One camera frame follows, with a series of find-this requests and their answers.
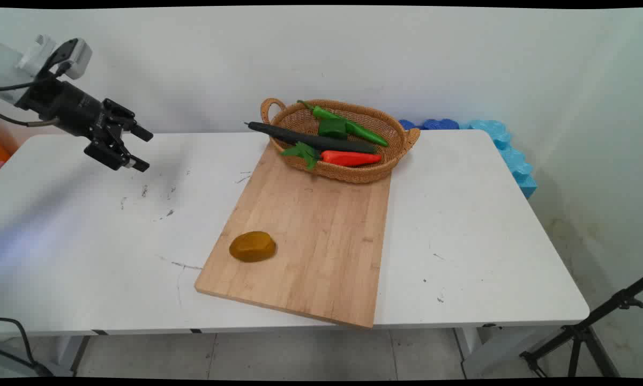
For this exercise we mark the brown potato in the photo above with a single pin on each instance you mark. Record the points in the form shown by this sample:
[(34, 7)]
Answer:
[(252, 246)]

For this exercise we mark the orange object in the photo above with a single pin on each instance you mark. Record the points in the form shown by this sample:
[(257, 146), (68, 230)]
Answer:
[(1, 153)]

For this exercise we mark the light blue foam piece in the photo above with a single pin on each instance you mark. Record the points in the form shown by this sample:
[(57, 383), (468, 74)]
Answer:
[(514, 158)]

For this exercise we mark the woven wicker basket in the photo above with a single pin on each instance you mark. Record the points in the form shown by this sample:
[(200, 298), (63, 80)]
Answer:
[(348, 170)]

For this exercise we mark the dark green vegetable piece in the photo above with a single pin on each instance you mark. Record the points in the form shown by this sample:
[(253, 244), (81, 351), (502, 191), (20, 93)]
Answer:
[(332, 128)]

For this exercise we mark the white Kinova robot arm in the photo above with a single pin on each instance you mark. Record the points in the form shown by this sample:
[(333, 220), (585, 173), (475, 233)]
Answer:
[(8, 69)]

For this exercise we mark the white table leg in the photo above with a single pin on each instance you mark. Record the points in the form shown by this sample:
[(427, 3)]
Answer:
[(72, 351), (493, 348)]

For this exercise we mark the dark blue foam piece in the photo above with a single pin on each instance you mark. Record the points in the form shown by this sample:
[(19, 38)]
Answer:
[(434, 124)]

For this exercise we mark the dark long eggplant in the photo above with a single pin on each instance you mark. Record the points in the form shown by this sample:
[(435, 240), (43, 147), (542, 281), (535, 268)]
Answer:
[(311, 140)]

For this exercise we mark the black tripod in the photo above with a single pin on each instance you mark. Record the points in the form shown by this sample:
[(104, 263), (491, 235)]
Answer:
[(581, 335)]

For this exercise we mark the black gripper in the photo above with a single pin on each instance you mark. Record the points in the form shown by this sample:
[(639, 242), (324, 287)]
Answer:
[(67, 107)]

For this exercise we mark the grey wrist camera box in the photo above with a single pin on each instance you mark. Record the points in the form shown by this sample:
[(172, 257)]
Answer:
[(77, 56)]

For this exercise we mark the long green chili pepper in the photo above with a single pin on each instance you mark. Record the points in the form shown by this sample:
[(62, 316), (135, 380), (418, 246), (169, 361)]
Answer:
[(361, 131)]

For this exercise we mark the wooden cutting board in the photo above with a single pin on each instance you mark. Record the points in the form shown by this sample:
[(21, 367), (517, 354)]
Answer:
[(311, 236)]

